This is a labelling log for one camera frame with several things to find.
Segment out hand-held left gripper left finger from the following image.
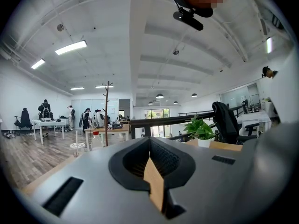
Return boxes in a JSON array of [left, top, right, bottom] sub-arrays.
[[14, 136, 165, 224]]

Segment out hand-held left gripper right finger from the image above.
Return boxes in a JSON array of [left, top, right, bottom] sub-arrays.
[[149, 122, 299, 224]]

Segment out clear plastic cup with straw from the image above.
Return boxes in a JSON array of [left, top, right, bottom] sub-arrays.
[[69, 131, 86, 158]]

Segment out clear plastic bottle red label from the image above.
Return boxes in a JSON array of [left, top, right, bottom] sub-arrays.
[[90, 131, 105, 152]]

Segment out black office chair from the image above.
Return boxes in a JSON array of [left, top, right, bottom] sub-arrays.
[[212, 101, 261, 146]]

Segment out green plant in white pot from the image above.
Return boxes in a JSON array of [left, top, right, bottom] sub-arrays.
[[183, 114, 216, 148]]

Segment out light wooden desk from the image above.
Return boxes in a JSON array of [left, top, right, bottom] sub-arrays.
[[84, 124, 130, 149]]

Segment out white machine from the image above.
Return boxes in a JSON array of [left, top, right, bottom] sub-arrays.
[[92, 110, 106, 129]]

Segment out white clothed table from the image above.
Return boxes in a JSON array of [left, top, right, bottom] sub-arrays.
[[235, 110, 272, 135]]

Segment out wooden coat stand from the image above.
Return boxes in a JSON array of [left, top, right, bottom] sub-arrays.
[[102, 80, 114, 147]]

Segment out white desk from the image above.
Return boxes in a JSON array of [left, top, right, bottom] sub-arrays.
[[31, 119, 67, 146]]

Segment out black metal railing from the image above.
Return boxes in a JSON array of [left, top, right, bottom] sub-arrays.
[[129, 105, 245, 141]]

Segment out glass window doors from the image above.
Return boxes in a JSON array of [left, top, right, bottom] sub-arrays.
[[144, 108, 171, 138]]

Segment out black high-back chair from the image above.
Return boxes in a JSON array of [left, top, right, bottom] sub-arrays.
[[14, 107, 34, 130]]

